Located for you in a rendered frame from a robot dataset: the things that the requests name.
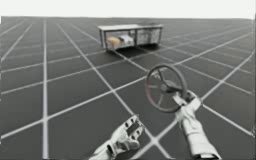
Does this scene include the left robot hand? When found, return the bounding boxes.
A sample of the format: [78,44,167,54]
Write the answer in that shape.
[107,115,146,157]

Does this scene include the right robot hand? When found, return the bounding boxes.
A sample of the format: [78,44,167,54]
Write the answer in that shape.
[172,90,203,123]

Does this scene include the dark steering wheel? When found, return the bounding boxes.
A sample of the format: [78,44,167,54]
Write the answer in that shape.
[145,63,188,114]

